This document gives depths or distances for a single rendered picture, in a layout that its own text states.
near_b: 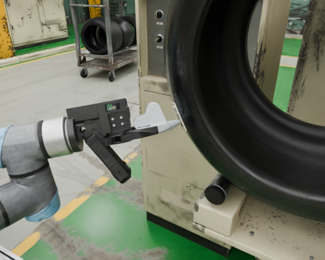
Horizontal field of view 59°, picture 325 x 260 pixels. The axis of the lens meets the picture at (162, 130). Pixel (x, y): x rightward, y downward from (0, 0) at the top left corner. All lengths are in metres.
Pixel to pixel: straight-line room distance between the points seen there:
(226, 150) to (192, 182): 0.93
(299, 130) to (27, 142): 0.62
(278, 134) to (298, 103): 0.12
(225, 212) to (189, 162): 0.78
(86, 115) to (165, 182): 1.04
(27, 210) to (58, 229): 1.29
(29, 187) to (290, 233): 0.55
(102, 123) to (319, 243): 0.51
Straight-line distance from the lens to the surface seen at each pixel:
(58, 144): 0.56
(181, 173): 1.46
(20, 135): 0.58
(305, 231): 0.74
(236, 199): 0.68
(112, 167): 0.57
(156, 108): 0.55
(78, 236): 1.83
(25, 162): 0.59
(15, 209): 0.60
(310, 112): 0.88
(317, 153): 0.79
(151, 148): 1.49
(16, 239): 1.93
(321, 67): 0.85
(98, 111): 0.54
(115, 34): 4.30
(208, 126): 0.53
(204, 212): 0.66
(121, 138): 0.53
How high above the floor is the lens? 1.29
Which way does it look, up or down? 27 degrees down
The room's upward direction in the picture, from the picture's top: straight up
